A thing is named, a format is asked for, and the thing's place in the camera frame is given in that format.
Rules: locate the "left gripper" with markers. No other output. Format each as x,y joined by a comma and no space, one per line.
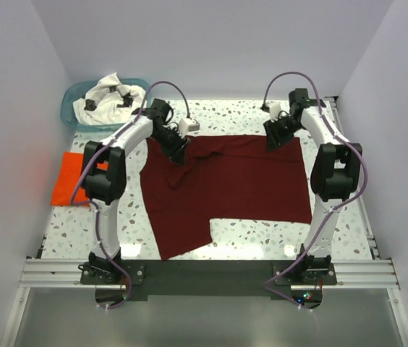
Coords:
174,143

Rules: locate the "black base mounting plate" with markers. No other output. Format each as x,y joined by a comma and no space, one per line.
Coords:
209,278

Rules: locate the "dark red t-shirt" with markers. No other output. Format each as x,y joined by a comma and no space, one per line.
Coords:
233,177

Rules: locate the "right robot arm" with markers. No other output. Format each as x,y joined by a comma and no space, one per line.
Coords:
334,179

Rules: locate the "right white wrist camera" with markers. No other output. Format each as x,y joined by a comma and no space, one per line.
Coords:
273,109

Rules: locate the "folded orange t-shirt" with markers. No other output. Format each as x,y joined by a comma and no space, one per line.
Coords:
69,174

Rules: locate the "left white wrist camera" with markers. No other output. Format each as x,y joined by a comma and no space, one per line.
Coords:
187,125

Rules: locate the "teal plastic basket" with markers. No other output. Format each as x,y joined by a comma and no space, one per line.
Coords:
67,114

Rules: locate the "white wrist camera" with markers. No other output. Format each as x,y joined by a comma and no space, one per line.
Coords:
187,125
273,109

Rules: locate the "white t-shirt with black print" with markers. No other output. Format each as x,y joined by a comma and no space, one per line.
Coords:
110,101

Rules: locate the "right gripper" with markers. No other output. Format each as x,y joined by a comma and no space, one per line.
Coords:
277,133

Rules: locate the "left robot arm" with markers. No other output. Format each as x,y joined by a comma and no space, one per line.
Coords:
104,180

